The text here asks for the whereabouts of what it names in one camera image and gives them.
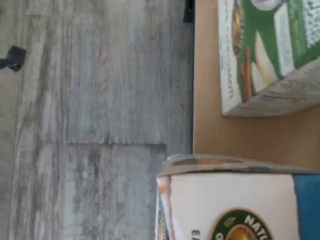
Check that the blue and white oatmeal box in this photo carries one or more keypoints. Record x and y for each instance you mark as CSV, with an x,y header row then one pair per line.
x,y
225,195

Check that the particle board shelf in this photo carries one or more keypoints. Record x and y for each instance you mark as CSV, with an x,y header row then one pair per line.
x,y
207,100

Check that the green oatmeal box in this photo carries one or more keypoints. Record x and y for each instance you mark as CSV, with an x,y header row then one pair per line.
x,y
275,37

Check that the black metal shelf frame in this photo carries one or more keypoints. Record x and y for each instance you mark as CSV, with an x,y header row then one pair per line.
x,y
188,12

